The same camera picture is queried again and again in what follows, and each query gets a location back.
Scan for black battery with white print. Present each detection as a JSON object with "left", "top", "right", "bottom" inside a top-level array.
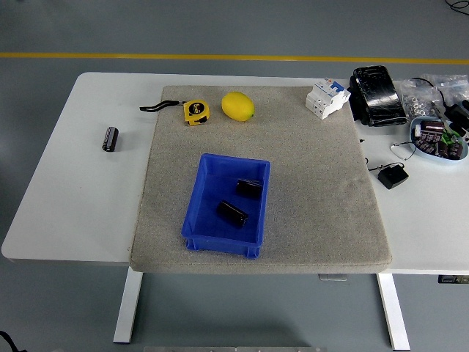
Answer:
[{"left": 234, "top": 178, "right": 265, "bottom": 200}]

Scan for dark brown cylindrical battery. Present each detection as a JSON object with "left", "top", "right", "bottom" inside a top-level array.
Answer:
[{"left": 215, "top": 199, "right": 250, "bottom": 230}]

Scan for blue plastic box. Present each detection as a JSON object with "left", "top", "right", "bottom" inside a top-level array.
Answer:
[{"left": 181, "top": 152, "right": 272, "bottom": 259}]

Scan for black cylindrical battery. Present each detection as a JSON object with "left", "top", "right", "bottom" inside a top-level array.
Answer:
[{"left": 101, "top": 125, "right": 120, "bottom": 153}]

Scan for yellow lemon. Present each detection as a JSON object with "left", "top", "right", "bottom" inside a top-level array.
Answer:
[{"left": 221, "top": 91, "right": 256, "bottom": 122}]

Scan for yellow tape measure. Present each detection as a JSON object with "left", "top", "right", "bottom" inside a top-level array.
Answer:
[{"left": 139, "top": 98, "right": 213, "bottom": 128}]

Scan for grey-brown felt mat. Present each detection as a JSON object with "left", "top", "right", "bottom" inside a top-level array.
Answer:
[{"left": 128, "top": 85, "right": 393, "bottom": 275}]

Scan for white circuit breaker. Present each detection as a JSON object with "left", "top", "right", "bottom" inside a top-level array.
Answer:
[{"left": 305, "top": 78, "right": 352, "bottom": 120}]

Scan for black power adapter plug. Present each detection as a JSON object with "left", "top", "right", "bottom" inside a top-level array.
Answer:
[{"left": 367, "top": 162, "right": 410, "bottom": 190}]

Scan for glossy black pouch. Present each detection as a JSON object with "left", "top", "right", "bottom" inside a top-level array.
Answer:
[{"left": 347, "top": 65, "right": 410, "bottom": 128}]

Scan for white table leg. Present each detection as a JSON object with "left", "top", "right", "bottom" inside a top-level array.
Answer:
[
  {"left": 112, "top": 263, "right": 144, "bottom": 345},
  {"left": 376, "top": 273, "right": 411, "bottom": 351}
]

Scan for light blue bowl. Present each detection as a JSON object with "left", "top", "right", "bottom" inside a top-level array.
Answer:
[{"left": 409, "top": 116, "right": 469, "bottom": 165}]

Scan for clear bag of washers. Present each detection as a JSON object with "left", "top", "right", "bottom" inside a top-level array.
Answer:
[{"left": 399, "top": 78, "right": 445, "bottom": 119}]

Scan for green plastic pieces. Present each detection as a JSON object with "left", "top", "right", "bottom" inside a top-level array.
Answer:
[{"left": 440, "top": 128, "right": 462, "bottom": 144}]

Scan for clear plastic bag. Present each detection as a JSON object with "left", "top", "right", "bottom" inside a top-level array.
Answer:
[{"left": 421, "top": 74, "right": 469, "bottom": 108}]

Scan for black table control panel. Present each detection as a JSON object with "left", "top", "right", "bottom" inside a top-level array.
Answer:
[{"left": 437, "top": 274, "right": 469, "bottom": 285}]

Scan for black wire with white loop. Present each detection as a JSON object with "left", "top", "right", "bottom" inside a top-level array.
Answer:
[{"left": 389, "top": 141, "right": 417, "bottom": 161}]

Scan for black charger with cord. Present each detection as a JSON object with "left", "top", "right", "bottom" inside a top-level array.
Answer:
[{"left": 410, "top": 76, "right": 469, "bottom": 130}]

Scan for black floor cable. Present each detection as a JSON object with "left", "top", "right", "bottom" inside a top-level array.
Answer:
[{"left": 444, "top": 0, "right": 469, "bottom": 16}]

